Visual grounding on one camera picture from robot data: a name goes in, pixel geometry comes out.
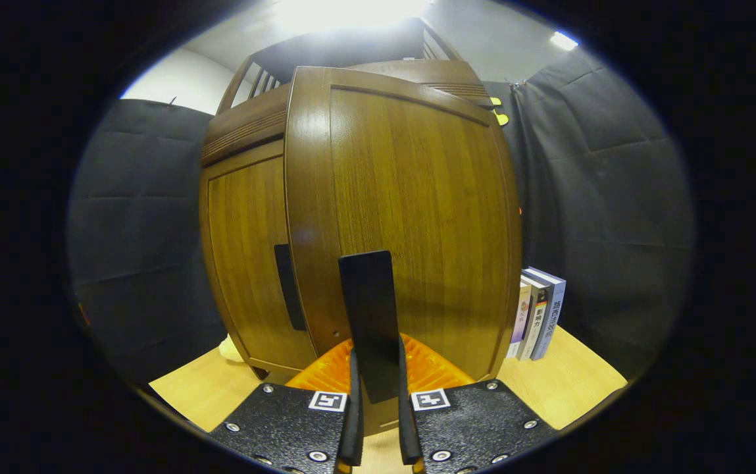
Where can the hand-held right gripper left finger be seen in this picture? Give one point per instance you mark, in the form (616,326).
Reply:
(299,428)

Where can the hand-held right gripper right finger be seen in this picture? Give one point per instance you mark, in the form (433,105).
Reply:
(476,428)

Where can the wooden shoe cabinet door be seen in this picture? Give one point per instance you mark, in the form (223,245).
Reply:
(417,217)
(246,250)

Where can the brown wooden shoe cabinet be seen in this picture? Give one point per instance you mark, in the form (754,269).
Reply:
(246,125)

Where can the cream soft object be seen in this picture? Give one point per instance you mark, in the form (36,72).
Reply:
(229,349)

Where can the white and purple book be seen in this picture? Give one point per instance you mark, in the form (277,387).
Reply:
(520,322)

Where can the light blue book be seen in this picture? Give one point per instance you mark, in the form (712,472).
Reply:
(552,309)

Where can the black backdrop cloth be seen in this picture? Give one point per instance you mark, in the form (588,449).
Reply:
(614,197)

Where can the small ceiling light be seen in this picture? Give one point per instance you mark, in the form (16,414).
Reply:
(563,41)

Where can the large bright ceiling light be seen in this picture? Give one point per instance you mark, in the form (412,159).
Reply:
(351,13)

